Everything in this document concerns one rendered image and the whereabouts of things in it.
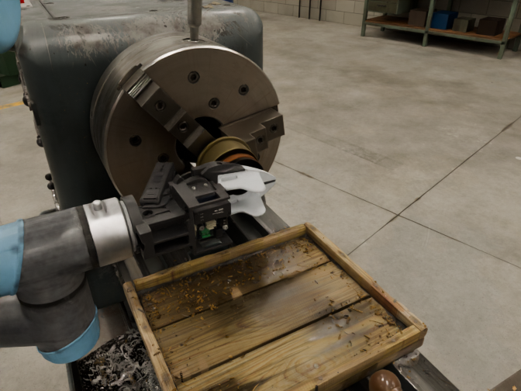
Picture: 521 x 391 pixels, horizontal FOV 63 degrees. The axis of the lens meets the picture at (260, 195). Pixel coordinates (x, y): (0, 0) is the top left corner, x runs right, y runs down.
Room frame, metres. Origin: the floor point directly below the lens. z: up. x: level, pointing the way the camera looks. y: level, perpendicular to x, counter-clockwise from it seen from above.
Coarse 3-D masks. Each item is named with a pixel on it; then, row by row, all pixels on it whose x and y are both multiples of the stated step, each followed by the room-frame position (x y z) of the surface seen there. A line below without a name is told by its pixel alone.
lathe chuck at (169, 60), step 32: (128, 64) 0.66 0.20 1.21; (160, 64) 0.63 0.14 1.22; (192, 64) 0.65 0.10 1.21; (224, 64) 0.67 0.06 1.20; (256, 64) 0.70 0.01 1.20; (128, 96) 0.60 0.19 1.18; (192, 96) 0.65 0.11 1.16; (224, 96) 0.67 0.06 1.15; (256, 96) 0.70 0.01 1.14; (96, 128) 0.63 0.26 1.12; (128, 128) 0.60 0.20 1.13; (160, 128) 0.62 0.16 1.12; (128, 160) 0.59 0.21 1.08; (160, 160) 0.62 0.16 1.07; (128, 192) 0.59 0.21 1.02
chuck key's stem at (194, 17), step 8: (192, 0) 0.69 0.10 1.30; (200, 0) 0.70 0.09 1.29; (192, 8) 0.69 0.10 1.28; (200, 8) 0.70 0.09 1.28; (192, 16) 0.69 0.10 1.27; (200, 16) 0.70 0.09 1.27; (192, 24) 0.69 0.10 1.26; (200, 24) 0.70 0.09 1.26; (192, 32) 0.69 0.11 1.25; (192, 40) 0.69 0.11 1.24
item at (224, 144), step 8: (208, 144) 0.56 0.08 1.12; (216, 144) 0.56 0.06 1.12; (224, 144) 0.56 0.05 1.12; (232, 144) 0.56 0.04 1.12; (240, 144) 0.57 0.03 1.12; (208, 152) 0.56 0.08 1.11; (216, 152) 0.55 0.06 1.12; (224, 152) 0.54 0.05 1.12; (232, 152) 0.55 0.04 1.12; (240, 152) 0.55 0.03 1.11; (248, 152) 0.56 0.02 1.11; (200, 160) 0.55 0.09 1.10; (208, 160) 0.54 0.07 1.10; (216, 160) 0.53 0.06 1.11; (224, 160) 0.53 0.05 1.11; (232, 160) 0.52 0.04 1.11; (240, 160) 0.52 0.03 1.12; (248, 160) 0.53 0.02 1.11; (256, 160) 0.54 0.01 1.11
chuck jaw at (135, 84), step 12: (132, 84) 0.61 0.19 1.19; (144, 84) 0.61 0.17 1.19; (156, 84) 0.60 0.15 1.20; (132, 96) 0.60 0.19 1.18; (144, 96) 0.59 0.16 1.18; (156, 96) 0.58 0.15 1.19; (168, 96) 0.59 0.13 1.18; (144, 108) 0.57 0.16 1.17; (156, 108) 0.58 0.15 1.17; (168, 108) 0.59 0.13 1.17; (180, 108) 0.60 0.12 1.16; (168, 120) 0.59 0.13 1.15; (180, 120) 0.57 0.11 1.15; (192, 120) 0.58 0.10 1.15; (180, 132) 0.57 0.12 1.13; (192, 132) 0.58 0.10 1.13; (204, 132) 0.57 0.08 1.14; (192, 144) 0.56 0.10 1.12; (204, 144) 0.57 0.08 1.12
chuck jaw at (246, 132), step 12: (276, 108) 0.72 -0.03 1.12; (216, 120) 0.68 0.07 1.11; (240, 120) 0.68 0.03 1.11; (252, 120) 0.67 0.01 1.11; (264, 120) 0.67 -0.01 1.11; (276, 120) 0.68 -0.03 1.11; (216, 132) 0.69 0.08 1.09; (228, 132) 0.64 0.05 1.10; (240, 132) 0.64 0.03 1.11; (252, 132) 0.63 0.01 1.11; (264, 132) 0.64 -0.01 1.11; (276, 132) 0.68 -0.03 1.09; (252, 144) 0.61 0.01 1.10; (264, 144) 0.64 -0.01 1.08
